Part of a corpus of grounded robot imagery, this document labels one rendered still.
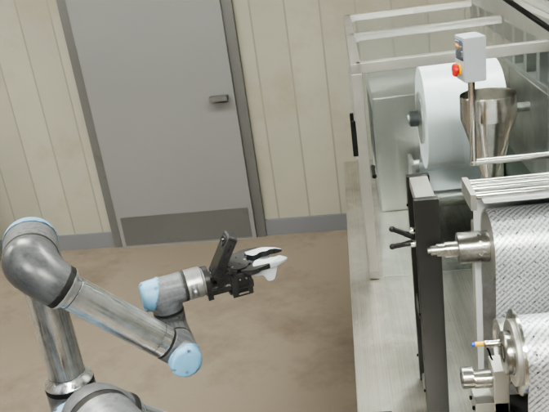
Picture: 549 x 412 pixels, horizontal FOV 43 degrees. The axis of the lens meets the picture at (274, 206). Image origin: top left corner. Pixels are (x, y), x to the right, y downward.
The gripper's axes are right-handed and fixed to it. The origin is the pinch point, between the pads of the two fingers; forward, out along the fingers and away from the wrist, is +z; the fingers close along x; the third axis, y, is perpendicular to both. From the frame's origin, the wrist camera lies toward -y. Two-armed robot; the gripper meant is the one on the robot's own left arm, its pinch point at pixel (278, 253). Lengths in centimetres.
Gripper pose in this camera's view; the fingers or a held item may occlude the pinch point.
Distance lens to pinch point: 173.2
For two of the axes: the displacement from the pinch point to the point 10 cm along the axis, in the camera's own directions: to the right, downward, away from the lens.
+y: 0.9, 8.7, 4.8
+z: 9.4, -2.4, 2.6
